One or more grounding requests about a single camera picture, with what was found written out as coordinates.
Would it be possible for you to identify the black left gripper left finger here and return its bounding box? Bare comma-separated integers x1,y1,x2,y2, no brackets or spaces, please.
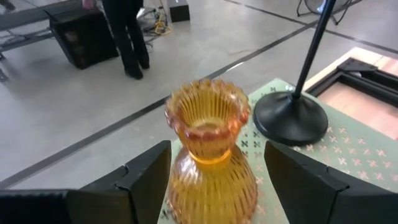
0,139,172,224

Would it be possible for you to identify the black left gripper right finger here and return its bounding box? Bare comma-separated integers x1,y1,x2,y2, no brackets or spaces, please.
264,141,398,224

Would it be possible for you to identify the amber ribbed glass candle holder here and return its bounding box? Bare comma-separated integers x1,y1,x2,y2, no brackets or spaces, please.
164,78,259,224

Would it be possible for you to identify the black metal candlestick holder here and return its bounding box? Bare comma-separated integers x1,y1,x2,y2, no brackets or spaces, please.
252,0,338,147

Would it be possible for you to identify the person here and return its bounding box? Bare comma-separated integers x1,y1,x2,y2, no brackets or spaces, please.
81,0,150,80

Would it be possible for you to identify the black box case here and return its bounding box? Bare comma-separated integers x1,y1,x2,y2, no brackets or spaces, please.
45,7,121,70

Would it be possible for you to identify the small black box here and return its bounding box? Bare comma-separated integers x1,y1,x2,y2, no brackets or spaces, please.
167,0,191,23

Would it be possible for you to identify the yellow cable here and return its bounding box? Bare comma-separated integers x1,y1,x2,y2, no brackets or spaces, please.
153,11,172,36

